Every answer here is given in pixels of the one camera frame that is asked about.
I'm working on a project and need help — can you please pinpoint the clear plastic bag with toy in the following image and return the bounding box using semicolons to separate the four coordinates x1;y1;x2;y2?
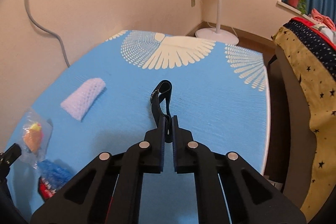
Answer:
19;108;53;169

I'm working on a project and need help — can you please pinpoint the blue plastic wrapper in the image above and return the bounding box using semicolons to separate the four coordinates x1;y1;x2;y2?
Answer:
37;160;72;191

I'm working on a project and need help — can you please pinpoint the white foam net sleeve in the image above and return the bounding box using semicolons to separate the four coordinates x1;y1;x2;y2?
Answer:
60;78;106;121

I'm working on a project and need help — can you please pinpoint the black strap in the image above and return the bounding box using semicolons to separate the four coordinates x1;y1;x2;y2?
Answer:
150;80;173;144

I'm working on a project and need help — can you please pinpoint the black red snack packet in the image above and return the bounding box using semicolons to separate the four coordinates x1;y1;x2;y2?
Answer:
38;176;59;201

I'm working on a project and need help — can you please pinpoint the blue patterned table cover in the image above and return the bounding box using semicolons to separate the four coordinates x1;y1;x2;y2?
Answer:
4;29;271;224

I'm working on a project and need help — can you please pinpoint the yellow star bed sheet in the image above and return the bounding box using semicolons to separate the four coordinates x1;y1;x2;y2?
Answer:
272;26;335;221

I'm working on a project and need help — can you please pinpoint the navy star blanket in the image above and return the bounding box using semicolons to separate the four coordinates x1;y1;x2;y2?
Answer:
283;17;336;80

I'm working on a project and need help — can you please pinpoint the red blanket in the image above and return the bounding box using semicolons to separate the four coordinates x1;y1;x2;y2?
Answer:
293;16;335;44

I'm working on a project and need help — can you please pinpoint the pink clothing pile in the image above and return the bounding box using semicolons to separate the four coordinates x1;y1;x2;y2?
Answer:
311;9;335;31

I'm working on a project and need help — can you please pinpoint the grey wall cable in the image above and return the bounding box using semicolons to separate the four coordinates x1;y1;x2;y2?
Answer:
16;0;71;68

